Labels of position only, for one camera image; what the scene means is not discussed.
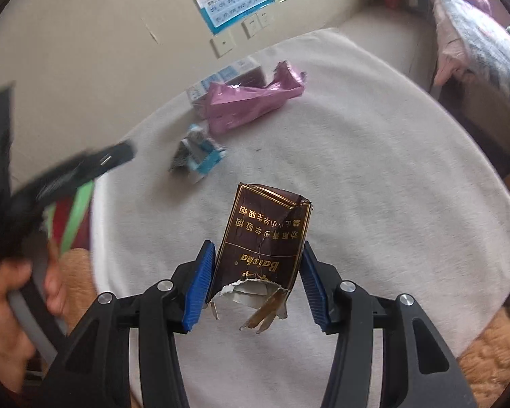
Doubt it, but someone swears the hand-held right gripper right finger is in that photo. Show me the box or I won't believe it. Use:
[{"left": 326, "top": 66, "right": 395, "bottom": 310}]
[{"left": 300, "top": 242, "right": 477, "bottom": 408}]

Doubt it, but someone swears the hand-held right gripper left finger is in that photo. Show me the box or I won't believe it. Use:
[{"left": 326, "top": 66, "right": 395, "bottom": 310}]
[{"left": 38, "top": 241, "right": 217, "bottom": 408}]

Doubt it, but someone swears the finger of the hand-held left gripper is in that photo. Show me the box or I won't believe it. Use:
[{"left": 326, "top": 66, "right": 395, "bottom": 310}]
[{"left": 13, "top": 139, "right": 137, "bottom": 218}]

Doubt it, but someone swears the green red trash bin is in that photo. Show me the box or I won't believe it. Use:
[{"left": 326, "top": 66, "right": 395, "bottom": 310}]
[{"left": 46, "top": 178, "right": 96, "bottom": 256}]

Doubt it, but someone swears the brown cigarette pack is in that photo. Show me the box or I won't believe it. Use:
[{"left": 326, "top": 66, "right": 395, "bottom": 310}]
[{"left": 207, "top": 183, "right": 314, "bottom": 335}]

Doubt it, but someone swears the pink plastic bag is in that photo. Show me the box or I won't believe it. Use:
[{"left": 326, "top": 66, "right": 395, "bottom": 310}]
[{"left": 203, "top": 60, "right": 307, "bottom": 134}]

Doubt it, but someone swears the person's left hand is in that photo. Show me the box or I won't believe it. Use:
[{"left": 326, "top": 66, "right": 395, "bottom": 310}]
[{"left": 0, "top": 259, "right": 68, "bottom": 394}]

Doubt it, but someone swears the silver blue wrapper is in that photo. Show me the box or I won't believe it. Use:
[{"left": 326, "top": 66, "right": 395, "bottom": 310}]
[{"left": 168, "top": 123, "right": 227, "bottom": 185}]

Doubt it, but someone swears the blue white carton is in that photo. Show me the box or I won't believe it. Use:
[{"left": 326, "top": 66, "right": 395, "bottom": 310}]
[{"left": 186, "top": 56, "right": 265, "bottom": 113}]

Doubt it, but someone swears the patterned bed blanket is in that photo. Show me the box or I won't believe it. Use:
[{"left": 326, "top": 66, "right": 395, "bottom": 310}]
[{"left": 432, "top": 0, "right": 510, "bottom": 113}]

